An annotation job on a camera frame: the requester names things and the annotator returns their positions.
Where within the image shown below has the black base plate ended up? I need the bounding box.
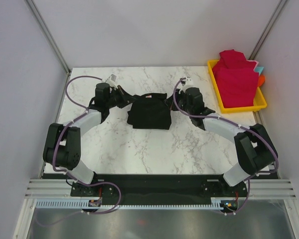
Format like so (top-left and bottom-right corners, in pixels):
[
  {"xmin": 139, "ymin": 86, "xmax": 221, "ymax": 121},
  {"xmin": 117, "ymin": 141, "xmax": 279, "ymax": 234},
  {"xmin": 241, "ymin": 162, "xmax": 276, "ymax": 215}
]
[{"xmin": 70, "ymin": 174, "xmax": 247, "ymax": 205}]

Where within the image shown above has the orange cloth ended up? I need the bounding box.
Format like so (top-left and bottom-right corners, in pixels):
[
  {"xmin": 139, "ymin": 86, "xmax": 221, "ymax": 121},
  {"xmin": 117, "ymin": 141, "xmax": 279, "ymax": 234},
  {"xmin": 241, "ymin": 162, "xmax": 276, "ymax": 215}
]
[{"xmin": 257, "ymin": 74, "xmax": 266, "ymax": 87}]

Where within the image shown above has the purple cable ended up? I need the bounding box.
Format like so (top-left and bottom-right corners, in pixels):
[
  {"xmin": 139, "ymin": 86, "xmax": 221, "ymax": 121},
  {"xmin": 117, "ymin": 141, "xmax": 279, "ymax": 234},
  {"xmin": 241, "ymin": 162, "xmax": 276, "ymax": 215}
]
[
  {"xmin": 173, "ymin": 77, "xmax": 280, "ymax": 217},
  {"xmin": 36, "ymin": 76, "xmax": 123, "ymax": 227}
]

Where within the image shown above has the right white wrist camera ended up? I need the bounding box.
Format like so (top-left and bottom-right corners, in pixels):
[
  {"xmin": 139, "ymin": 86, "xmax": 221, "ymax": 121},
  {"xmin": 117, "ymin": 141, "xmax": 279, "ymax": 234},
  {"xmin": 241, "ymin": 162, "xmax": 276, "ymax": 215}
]
[{"xmin": 180, "ymin": 77, "xmax": 193, "ymax": 88}]

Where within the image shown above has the red t-shirt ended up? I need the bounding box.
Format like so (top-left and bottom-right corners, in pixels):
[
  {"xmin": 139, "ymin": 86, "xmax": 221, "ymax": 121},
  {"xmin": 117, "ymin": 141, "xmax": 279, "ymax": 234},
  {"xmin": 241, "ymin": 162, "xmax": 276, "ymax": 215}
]
[{"xmin": 212, "ymin": 49, "xmax": 259, "ymax": 108}]

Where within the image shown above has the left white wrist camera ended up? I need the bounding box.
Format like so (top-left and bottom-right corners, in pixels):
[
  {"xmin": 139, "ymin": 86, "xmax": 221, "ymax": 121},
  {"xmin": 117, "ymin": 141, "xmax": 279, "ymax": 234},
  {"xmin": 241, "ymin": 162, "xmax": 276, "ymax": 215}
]
[{"xmin": 104, "ymin": 74, "xmax": 118, "ymax": 89}]

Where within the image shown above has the aluminium frame post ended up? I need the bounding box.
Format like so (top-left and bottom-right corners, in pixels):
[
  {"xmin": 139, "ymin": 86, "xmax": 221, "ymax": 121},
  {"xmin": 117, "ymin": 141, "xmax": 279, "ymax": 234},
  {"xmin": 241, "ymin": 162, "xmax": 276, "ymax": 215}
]
[
  {"xmin": 25, "ymin": 0, "xmax": 71, "ymax": 75},
  {"xmin": 249, "ymin": 0, "xmax": 290, "ymax": 60}
]

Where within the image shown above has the left aluminium frame post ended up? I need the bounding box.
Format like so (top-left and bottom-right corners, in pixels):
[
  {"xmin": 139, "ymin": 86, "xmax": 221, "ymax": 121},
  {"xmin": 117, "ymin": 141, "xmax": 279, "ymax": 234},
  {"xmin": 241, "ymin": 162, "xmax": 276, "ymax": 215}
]
[{"xmin": 25, "ymin": 0, "xmax": 71, "ymax": 75}]

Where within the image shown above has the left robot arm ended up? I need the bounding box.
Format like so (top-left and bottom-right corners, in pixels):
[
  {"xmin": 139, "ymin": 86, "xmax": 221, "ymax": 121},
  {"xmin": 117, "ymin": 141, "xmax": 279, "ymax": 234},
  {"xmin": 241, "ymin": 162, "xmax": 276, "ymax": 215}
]
[{"xmin": 43, "ymin": 83, "xmax": 136, "ymax": 196}]

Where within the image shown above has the aluminium rail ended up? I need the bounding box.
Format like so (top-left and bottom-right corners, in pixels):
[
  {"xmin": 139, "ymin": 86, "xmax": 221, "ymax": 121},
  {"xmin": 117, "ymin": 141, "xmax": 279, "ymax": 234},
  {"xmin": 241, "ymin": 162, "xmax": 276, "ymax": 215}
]
[{"xmin": 25, "ymin": 179, "xmax": 72, "ymax": 199}]

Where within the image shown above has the right aluminium frame post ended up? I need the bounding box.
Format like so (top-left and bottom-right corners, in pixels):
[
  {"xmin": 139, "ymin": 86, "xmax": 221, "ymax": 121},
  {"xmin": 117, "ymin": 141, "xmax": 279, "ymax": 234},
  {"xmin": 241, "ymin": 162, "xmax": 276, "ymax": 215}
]
[{"xmin": 249, "ymin": 0, "xmax": 290, "ymax": 60}]

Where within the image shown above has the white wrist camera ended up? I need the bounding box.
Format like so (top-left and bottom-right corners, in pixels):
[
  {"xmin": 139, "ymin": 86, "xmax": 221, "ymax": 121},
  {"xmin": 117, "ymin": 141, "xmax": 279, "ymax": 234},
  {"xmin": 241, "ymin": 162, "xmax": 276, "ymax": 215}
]
[
  {"xmin": 104, "ymin": 74, "xmax": 118, "ymax": 89},
  {"xmin": 180, "ymin": 77, "xmax": 193, "ymax": 88}
]

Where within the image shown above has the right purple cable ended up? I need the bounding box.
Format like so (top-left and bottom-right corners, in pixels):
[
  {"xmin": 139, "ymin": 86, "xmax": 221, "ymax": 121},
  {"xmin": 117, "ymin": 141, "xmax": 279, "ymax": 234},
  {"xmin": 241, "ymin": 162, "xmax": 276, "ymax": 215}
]
[{"xmin": 173, "ymin": 77, "xmax": 280, "ymax": 217}]

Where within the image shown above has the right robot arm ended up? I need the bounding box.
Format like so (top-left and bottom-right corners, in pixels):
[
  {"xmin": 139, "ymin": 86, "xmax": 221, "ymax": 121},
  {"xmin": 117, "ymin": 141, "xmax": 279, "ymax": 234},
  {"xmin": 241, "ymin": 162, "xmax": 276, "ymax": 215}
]
[{"xmin": 168, "ymin": 87, "xmax": 279, "ymax": 196}]

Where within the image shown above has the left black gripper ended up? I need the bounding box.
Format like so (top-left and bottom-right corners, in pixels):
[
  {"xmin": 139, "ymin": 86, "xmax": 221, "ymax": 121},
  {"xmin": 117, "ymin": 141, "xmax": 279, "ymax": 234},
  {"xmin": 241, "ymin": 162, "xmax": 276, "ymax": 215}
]
[{"xmin": 106, "ymin": 85, "xmax": 137, "ymax": 109}]

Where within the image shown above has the black t-shirt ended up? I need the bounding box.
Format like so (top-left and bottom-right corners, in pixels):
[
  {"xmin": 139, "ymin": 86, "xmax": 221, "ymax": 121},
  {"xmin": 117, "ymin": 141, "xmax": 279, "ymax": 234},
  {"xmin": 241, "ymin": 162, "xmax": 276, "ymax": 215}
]
[{"xmin": 127, "ymin": 93, "xmax": 171, "ymax": 130}]

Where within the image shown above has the cyan cloth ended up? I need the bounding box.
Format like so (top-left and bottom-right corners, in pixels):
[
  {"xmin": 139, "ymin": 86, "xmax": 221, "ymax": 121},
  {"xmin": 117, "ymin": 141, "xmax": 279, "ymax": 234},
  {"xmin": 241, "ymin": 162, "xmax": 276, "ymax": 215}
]
[{"xmin": 254, "ymin": 66, "xmax": 264, "ymax": 75}]

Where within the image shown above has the yellow plastic bin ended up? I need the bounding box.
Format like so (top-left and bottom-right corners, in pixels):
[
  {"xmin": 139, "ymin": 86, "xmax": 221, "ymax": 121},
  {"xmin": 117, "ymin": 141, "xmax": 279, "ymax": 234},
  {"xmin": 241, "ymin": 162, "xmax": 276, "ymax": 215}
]
[{"xmin": 207, "ymin": 59, "xmax": 267, "ymax": 114}]

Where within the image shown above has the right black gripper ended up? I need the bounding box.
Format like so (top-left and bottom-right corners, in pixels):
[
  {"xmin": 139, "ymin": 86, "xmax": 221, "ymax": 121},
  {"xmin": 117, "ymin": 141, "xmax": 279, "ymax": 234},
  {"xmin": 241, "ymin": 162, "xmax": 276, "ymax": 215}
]
[{"xmin": 164, "ymin": 89, "xmax": 193, "ymax": 115}]

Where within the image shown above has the pink cloth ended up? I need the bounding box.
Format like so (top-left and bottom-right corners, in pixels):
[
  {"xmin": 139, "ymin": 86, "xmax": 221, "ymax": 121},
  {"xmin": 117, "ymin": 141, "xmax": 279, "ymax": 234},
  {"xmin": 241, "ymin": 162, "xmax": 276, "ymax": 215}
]
[{"xmin": 248, "ymin": 60, "xmax": 259, "ymax": 70}]

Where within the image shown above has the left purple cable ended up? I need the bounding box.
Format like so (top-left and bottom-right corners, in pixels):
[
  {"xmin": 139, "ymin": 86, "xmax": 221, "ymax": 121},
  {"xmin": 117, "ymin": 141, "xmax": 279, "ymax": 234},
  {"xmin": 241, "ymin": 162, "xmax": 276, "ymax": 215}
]
[{"xmin": 36, "ymin": 76, "xmax": 123, "ymax": 227}]

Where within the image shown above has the white slotted cable duct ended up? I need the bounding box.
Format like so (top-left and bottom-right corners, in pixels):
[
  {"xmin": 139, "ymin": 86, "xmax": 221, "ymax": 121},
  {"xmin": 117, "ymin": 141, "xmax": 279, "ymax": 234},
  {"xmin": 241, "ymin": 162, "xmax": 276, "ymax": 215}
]
[{"xmin": 35, "ymin": 199, "xmax": 224, "ymax": 210}]

